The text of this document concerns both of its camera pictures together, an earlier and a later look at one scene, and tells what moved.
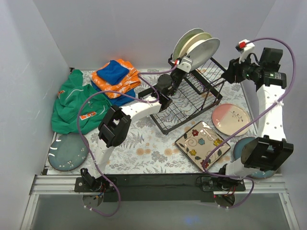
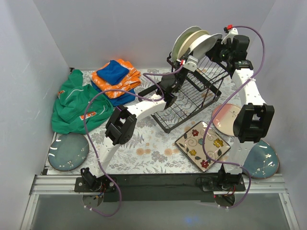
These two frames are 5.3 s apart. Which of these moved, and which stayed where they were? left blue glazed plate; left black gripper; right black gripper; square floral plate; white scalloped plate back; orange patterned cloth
Moved: right black gripper; white scalloped plate back
Stayed: left black gripper; square floral plate; orange patterned cloth; left blue glazed plate
